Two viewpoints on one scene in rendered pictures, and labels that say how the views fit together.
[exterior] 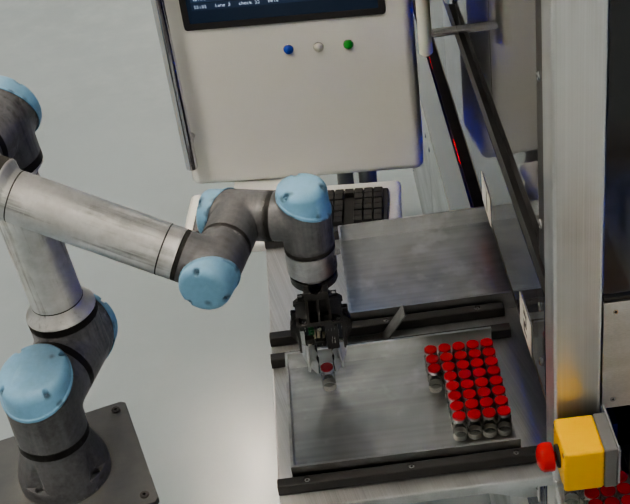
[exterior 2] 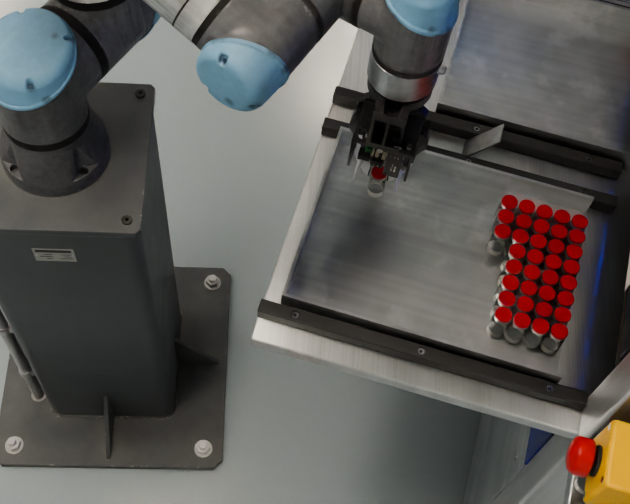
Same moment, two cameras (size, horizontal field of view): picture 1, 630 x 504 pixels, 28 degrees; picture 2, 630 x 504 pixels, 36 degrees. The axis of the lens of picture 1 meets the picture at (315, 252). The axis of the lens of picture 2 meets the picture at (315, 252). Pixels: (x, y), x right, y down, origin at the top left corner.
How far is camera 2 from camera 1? 0.88 m
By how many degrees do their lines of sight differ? 25
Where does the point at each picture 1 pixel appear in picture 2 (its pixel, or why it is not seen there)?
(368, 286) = (476, 66)
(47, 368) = (43, 50)
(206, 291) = (229, 88)
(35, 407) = (14, 95)
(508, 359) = (595, 244)
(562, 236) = not seen: outside the picture
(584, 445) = not seen: outside the picture
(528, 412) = (587, 330)
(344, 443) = (359, 277)
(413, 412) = (455, 270)
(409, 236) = (553, 15)
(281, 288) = not seen: hidden behind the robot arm
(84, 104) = not seen: outside the picture
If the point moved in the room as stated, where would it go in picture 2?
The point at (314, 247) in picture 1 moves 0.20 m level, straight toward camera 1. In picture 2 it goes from (410, 63) to (364, 231)
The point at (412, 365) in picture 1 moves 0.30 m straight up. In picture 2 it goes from (481, 202) to (544, 50)
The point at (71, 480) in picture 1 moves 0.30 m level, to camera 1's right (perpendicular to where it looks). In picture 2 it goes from (49, 175) to (264, 231)
